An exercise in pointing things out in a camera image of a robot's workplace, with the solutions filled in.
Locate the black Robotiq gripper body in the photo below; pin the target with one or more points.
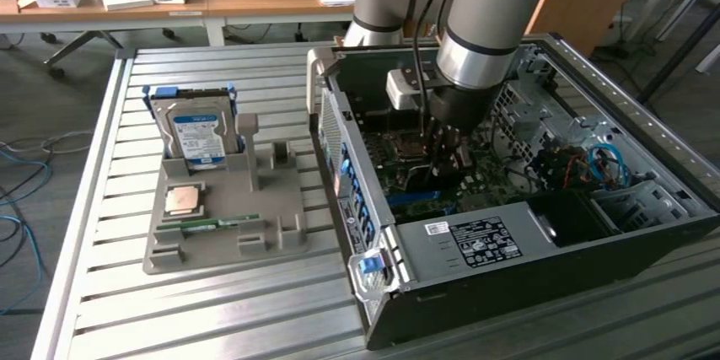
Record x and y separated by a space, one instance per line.
464 107

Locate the CPU socket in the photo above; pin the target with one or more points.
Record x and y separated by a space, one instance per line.
408 147

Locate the green motherboard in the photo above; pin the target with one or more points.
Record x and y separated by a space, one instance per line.
492 183

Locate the blue expansion slot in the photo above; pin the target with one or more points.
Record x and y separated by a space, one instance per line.
413 198

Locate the grey power supply unit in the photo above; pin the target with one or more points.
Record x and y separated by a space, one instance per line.
427 250

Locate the blue plastic case latch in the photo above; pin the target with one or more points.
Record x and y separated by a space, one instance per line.
371 265

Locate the wooden cabinet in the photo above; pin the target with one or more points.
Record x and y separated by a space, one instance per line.
591 6

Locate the open black PC case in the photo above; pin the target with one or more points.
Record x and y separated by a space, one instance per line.
505 292

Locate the silver disk bay cage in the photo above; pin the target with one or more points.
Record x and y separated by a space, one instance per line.
647 204

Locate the grey plastic parts rack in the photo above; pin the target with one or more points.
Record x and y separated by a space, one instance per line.
225 200

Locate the green RAM stick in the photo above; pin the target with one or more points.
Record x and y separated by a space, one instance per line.
225 221

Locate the hard disk with blue caddy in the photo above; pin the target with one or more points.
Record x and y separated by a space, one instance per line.
193 132

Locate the copper-topped CPU chip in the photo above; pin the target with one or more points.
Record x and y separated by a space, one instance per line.
183 202

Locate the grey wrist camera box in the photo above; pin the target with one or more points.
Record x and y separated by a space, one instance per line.
401 90

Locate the black metal post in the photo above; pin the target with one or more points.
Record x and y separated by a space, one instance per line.
675 56

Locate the grey wheeled leg frame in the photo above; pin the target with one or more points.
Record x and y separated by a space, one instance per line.
73 46

